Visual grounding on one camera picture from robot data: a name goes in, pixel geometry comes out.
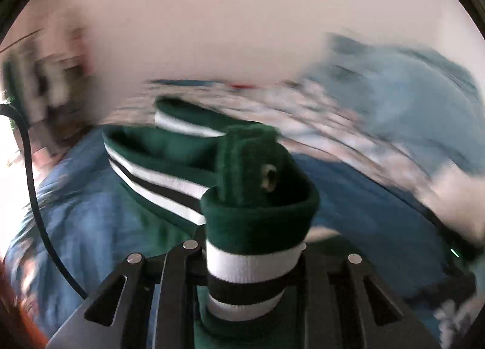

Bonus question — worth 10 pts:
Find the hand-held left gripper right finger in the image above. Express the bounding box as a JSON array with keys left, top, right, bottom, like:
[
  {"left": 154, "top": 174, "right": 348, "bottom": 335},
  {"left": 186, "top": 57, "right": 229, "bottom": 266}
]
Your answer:
[{"left": 296, "top": 242, "right": 442, "bottom": 349}]

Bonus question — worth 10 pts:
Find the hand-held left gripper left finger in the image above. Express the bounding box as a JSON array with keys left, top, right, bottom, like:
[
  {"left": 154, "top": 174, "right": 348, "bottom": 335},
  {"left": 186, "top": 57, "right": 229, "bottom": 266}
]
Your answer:
[{"left": 45, "top": 239, "right": 207, "bottom": 349}]

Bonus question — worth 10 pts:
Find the green and white varsity jacket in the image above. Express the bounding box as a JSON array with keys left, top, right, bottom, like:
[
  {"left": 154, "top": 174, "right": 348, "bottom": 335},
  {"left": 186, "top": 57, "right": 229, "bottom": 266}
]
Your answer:
[{"left": 102, "top": 95, "right": 321, "bottom": 349}]

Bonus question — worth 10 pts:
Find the clothes rack with clothes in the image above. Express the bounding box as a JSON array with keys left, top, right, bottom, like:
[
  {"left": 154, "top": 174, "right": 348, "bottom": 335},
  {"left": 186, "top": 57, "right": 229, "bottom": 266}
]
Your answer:
[{"left": 0, "top": 27, "right": 95, "bottom": 145}]

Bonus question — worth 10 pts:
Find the white folded cloth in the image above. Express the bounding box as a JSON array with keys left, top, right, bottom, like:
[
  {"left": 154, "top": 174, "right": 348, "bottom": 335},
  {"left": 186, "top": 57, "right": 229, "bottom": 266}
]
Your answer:
[{"left": 428, "top": 167, "right": 485, "bottom": 240}]

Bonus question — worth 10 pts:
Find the plaid blanket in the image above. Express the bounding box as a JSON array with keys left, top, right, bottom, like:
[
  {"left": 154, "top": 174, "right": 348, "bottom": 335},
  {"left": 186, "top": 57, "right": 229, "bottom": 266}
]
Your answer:
[{"left": 110, "top": 80, "right": 436, "bottom": 198}]

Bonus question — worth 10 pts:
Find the light blue duvet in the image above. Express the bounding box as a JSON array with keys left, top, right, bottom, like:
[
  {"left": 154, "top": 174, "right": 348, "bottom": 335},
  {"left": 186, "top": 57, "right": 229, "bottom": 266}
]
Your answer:
[{"left": 303, "top": 32, "right": 485, "bottom": 183}]

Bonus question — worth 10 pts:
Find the black cable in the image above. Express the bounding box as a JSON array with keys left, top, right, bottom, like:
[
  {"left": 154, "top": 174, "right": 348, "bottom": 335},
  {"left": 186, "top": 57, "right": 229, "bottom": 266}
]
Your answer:
[{"left": 0, "top": 104, "right": 88, "bottom": 300}]

